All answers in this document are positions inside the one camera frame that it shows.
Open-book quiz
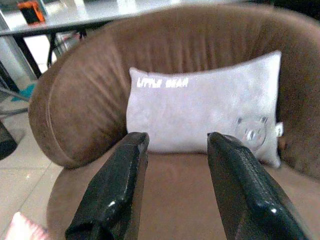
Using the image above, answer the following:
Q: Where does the grey table with black legs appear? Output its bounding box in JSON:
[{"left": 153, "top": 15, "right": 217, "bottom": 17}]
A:
[{"left": 0, "top": 0, "right": 251, "bottom": 79}]

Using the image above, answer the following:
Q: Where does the grey metal chair frame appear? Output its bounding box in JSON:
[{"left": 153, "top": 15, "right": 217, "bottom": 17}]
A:
[{"left": 0, "top": 74, "right": 32, "bottom": 121}]

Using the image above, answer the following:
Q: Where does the grey little bear pillow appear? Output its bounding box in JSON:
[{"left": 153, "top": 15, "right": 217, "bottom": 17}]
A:
[{"left": 125, "top": 50, "right": 285, "bottom": 169}]

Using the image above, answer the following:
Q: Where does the black mesh bin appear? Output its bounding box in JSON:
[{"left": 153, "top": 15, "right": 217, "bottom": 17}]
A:
[{"left": 0, "top": 119, "right": 18, "bottom": 161}]

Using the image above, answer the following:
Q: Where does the brown round armchair sofa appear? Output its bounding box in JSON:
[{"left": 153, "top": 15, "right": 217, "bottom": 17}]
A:
[{"left": 28, "top": 3, "right": 320, "bottom": 240}]

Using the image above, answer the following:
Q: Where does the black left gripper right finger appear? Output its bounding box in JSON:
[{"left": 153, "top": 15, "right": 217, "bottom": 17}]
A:
[{"left": 207, "top": 131, "right": 311, "bottom": 240}]

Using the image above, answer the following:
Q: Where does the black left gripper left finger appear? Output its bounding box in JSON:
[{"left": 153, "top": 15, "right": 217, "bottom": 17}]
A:
[{"left": 65, "top": 131, "right": 150, "bottom": 240}]

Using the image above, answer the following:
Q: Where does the orange and black box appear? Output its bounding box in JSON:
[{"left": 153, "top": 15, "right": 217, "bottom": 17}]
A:
[{"left": 16, "top": 0, "right": 46, "bottom": 25}]

